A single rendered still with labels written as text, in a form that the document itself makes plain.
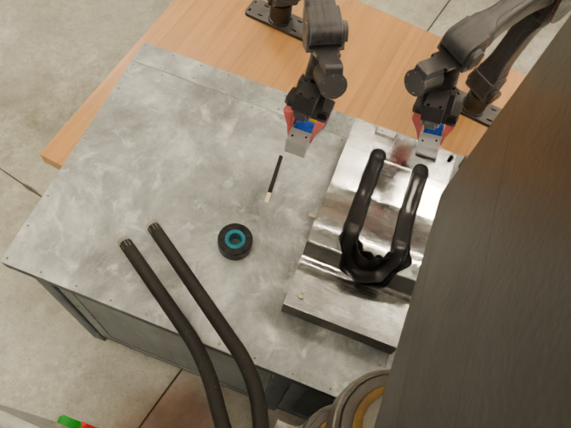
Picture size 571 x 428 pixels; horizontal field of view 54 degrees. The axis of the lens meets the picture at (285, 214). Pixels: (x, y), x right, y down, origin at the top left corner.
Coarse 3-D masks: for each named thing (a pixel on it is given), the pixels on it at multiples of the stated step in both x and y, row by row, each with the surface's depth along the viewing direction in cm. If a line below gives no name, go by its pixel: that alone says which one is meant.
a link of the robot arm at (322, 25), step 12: (312, 0) 110; (324, 0) 110; (312, 12) 109; (324, 12) 109; (336, 12) 110; (312, 24) 108; (324, 24) 109; (336, 24) 109; (312, 36) 109; (324, 36) 109; (336, 36) 110
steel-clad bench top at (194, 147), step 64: (192, 64) 152; (128, 128) 142; (192, 128) 143; (256, 128) 145; (384, 128) 148; (64, 192) 133; (128, 192) 134; (192, 192) 135; (256, 192) 137; (320, 192) 138; (64, 256) 126; (192, 256) 128; (256, 256) 130; (192, 320) 122; (256, 320) 123; (320, 384) 118
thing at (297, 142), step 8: (296, 128) 127; (304, 128) 128; (312, 128) 128; (288, 136) 126; (296, 136) 126; (304, 136) 126; (288, 144) 127; (296, 144) 126; (304, 144) 125; (288, 152) 130; (296, 152) 129; (304, 152) 127
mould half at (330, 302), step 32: (352, 128) 136; (352, 160) 133; (416, 160) 134; (352, 192) 129; (384, 192) 130; (320, 224) 120; (384, 224) 124; (416, 224) 127; (320, 256) 122; (416, 256) 118; (320, 288) 121; (352, 288) 122; (384, 288) 122; (320, 320) 120; (352, 320) 119; (384, 320) 119
